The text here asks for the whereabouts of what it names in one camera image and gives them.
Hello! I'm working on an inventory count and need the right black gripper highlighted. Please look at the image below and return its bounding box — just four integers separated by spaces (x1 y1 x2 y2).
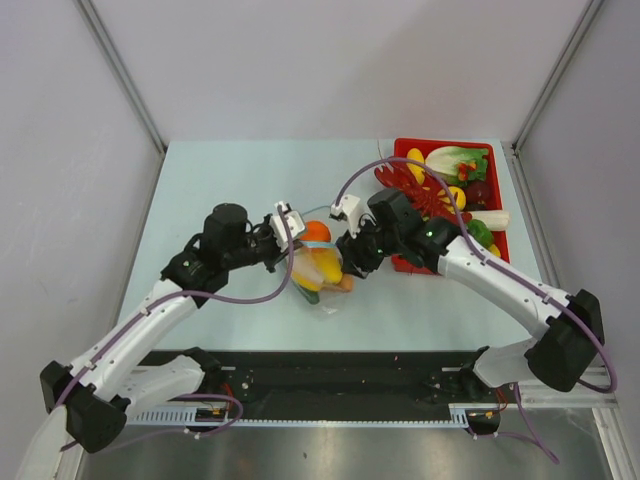
336 213 402 279

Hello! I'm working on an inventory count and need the papaya slice toy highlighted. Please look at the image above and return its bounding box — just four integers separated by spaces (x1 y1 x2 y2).
324 274 355 293

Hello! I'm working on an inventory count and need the clear blue zip bag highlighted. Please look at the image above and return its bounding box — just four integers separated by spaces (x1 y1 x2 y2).
291 206 355 315

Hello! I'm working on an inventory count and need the yellow bell pepper toy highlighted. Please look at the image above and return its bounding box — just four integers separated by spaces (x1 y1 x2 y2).
292 252 343 292

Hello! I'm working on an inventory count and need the orange tangerine toy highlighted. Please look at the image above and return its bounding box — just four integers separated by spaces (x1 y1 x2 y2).
300 220 331 243

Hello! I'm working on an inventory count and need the dark green cucumber toy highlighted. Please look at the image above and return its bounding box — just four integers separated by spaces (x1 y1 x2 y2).
302 289 320 305

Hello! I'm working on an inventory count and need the yellow corn toy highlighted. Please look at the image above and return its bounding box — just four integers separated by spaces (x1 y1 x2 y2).
406 148 428 187

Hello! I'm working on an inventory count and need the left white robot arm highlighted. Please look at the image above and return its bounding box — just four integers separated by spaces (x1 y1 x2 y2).
40 202 306 453

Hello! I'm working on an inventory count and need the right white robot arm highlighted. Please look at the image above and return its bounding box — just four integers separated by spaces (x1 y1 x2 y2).
330 188 604 401

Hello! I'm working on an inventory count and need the red lobster toy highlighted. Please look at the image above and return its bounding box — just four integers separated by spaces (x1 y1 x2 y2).
374 159 472 224

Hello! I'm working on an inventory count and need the yellow banana bunch toy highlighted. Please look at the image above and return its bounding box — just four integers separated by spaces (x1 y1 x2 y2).
441 186 467 213

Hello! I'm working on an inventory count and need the green bell pepper toy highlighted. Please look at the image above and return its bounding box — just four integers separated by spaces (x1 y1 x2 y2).
466 219 494 249

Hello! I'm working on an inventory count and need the red plastic tray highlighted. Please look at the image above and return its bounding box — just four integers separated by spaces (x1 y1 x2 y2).
375 138 511 262

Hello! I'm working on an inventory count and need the green lettuce toy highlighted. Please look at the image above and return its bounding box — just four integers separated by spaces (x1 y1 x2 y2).
425 146 489 187

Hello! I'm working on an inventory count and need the dark red onion toy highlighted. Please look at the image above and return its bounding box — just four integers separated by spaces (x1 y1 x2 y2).
465 180 492 204

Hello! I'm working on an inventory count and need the white radish toy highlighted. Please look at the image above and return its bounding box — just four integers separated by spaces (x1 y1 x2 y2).
471 210 511 232

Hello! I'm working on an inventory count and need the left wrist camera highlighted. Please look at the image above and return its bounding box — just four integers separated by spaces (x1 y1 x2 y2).
269 201 307 252

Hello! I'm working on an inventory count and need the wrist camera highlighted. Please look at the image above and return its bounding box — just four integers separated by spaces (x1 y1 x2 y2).
269 201 307 252
329 194 369 239

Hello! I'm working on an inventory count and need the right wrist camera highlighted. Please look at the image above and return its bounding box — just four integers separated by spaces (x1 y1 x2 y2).
329 194 369 239

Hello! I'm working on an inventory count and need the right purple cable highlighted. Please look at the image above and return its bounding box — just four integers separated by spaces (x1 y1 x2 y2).
335 159 618 464

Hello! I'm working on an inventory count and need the purple cable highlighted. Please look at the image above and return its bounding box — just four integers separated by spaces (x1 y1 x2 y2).
54 211 301 451
335 159 618 464

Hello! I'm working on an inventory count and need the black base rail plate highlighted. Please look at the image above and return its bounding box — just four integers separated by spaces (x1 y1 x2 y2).
196 351 499 412

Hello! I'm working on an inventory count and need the grey cable duct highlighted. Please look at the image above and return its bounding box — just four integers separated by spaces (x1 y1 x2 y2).
127 401 469 428

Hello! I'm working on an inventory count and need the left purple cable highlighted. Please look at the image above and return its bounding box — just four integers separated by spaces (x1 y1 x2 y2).
54 211 301 451

